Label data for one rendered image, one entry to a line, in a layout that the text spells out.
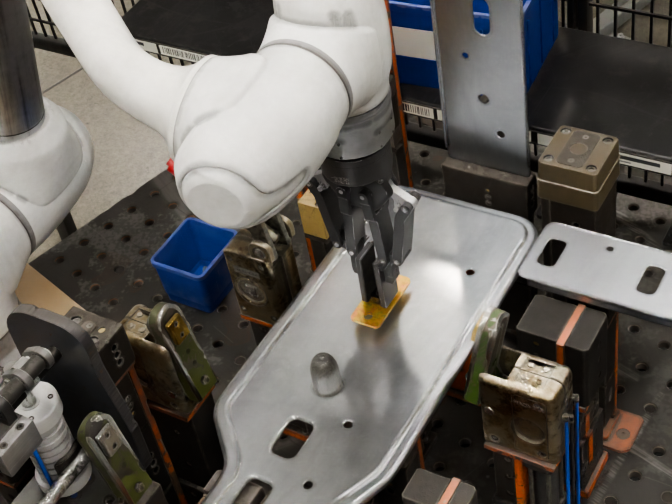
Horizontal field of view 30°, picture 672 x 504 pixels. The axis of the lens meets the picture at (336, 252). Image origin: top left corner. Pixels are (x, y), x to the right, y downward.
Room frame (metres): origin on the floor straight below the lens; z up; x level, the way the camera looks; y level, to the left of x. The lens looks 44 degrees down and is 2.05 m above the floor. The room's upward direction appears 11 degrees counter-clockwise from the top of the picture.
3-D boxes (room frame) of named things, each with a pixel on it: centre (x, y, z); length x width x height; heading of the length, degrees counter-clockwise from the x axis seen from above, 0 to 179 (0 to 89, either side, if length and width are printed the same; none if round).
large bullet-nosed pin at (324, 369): (0.90, 0.04, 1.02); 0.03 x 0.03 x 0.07
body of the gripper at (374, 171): (1.00, -0.04, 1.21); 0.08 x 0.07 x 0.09; 52
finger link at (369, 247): (1.00, -0.03, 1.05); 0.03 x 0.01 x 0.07; 142
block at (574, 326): (0.94, -0.23, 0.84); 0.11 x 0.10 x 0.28; 52
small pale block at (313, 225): (1.14, 0.01, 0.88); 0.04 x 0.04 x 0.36; 52
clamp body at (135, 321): (0.98, 0.22, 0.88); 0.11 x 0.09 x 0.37; 52
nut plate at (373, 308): (1.00, -0.04, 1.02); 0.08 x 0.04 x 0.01; 142
